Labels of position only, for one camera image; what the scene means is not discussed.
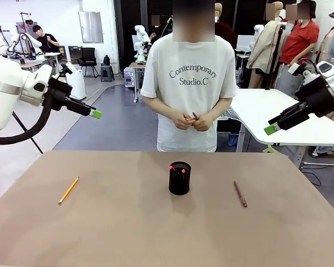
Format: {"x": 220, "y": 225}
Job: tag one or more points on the man in black T-shirt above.
{"x": 48, "y": 41}

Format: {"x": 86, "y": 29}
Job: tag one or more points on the person's left forearm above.
{"x": 221, "y": 107}

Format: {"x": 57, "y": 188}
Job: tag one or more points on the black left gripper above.
{"x": 59, "y": 94}

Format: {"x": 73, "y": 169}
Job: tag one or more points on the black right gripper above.
{"x": 317, "y": 94}

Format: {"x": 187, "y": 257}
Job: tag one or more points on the person in white T-shirt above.
{"x": 187, "y": 55}

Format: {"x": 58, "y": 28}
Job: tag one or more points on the mannequin with bucket hat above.
{"x": 332, "y": 41}

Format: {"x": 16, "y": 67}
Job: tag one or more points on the small black bag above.
{"x": 107, "y": 59}

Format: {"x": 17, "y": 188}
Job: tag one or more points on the small wooden side table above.
{"x": 136, "y": 65}

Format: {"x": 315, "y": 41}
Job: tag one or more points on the black camera tripod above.
{"x": 275, "y": 57}

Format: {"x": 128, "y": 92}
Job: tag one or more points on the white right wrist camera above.
{"x": 296, "y": 68}

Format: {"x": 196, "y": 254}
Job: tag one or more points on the computer case with lights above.
{"x": 128, "y": 78}

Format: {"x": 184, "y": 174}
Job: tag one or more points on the white work table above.
{"x": 256, "y": 111}

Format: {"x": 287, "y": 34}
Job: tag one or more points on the person's left hand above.
{"x": 203, "y": 123}

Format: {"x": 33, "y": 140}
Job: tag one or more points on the black office chair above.
{"x": 88, "y": 55}

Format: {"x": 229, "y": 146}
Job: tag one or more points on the black stand leg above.
{"x": 36, "y": 145}

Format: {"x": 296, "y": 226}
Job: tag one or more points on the white box appliance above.
{"x": 78, "y": 83}

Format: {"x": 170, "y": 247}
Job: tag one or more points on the mannequin in beige coat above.
{"x": 264, "y": 47}

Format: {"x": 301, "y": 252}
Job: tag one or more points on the grey wall panel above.
{"x": 91, "y": 26}

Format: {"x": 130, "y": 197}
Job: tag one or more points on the person's right hand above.
{"x": 182, "y": 122}

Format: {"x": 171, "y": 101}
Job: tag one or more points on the person's right forearm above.
{"x": 160, "y": 107}

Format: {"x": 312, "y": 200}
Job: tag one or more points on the black plastic stool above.
{"x": 107, "y": 71}

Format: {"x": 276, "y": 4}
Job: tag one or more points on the black mesh pen holder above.
{"x": 179, "y": 183}

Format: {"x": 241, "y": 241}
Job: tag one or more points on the mannequin in dark red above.
{"x": 225, "y": 32}

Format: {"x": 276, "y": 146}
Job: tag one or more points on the maroon pen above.
{"x": 240, "y": 193}
{"x": 195, "y": 115}

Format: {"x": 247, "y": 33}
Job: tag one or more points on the white lab robot arm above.
{"x": 36, "y": 44}
{"x": 140, "y": 30}

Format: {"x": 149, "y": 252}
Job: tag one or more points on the person in red T-shirt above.
{"x": 300, "y": 39}

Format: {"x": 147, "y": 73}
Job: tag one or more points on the white Franka left arm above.
{"x": 5, "y": 83}

